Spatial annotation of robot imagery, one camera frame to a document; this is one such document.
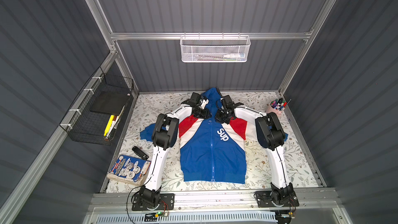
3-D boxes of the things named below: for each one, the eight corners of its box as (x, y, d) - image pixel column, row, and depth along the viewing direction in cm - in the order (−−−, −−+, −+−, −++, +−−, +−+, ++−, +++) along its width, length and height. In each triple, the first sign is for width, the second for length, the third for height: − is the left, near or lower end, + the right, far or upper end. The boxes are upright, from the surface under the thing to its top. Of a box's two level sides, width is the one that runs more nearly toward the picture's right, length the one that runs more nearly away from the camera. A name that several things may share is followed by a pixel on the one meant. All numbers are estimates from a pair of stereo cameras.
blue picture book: (109, 178, 83) (106, 176, 80) (121, 156, 90) (119, 153, 88) (141, 186, 80) (139, 184, 77) (151, 162, 88) (149, 160, 85)
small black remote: (132, 151, 91) (130, 149, 89) (136, 147, 93) (134, 145, 90) (145, 161, 88) (144, 159, 85) (149, 157, 89) (147, 155, 87)
